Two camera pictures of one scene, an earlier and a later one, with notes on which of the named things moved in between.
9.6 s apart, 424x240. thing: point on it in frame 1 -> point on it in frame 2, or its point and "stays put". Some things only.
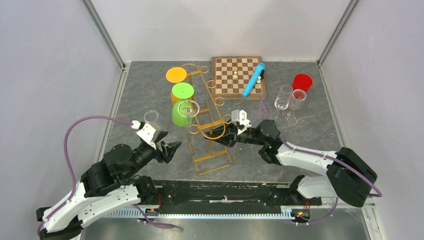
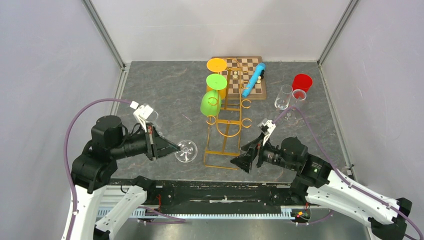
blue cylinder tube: x=253 y=79 stays put
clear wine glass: x=188 y=108 -> x=188 y=152
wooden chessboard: x=232 y=74 stays put
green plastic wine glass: x=182 y=91 -> x=208 y=104
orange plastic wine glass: x=175 y=75 -> x=217 y=65
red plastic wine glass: x=301 y=81 stays put
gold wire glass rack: x=211 y=121 -> x=223 y=149
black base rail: x=258 y=193 stays put
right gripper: x=227 y=134 -> x=253 y=148
